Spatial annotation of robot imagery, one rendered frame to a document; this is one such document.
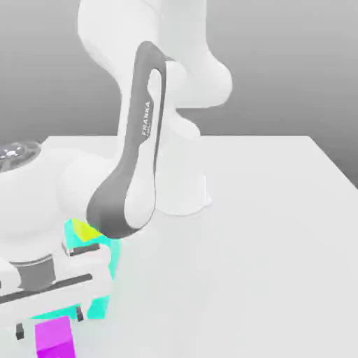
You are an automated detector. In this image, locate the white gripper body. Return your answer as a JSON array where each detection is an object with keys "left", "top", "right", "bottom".
[{"left": 0, "top": 248, "right": 113, "bottom": 329}]

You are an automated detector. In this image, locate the small magenta cube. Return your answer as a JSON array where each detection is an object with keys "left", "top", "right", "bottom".
[{"left": 34, "top": 315, "right": 78, "bottom": 358}]

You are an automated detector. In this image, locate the small yellow cube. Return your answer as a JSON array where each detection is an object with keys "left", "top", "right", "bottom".
[{"left": 71, "top": 218, "right": 102, "bottom": 242}]

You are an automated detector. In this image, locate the large cyan box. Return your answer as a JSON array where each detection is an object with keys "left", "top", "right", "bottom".
[{"left": 29, "top": 217, "right": 123, "bottom": 322}]

